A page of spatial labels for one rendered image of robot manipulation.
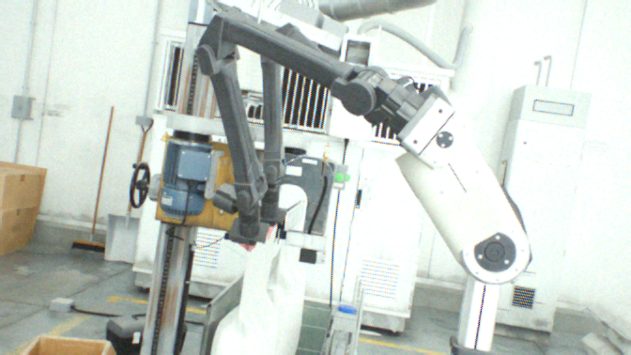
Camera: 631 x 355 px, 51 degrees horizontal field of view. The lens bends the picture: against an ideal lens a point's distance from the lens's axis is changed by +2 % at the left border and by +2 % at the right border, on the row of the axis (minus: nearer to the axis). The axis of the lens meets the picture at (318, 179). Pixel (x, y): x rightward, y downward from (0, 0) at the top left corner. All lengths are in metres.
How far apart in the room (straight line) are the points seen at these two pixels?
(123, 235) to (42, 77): 1.79
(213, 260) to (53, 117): 2.61
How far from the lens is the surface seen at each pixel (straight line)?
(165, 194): 2.24
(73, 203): 7.03
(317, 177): 2.33
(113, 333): 4.10
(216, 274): 5.28
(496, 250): 1.62
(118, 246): 6.58
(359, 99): 1.37
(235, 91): 1.59
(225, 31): 1.51
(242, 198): 1.68
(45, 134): 7.13
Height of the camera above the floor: 1.39
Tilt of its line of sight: 3 degrees down
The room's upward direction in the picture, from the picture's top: 9 degrees clockwise
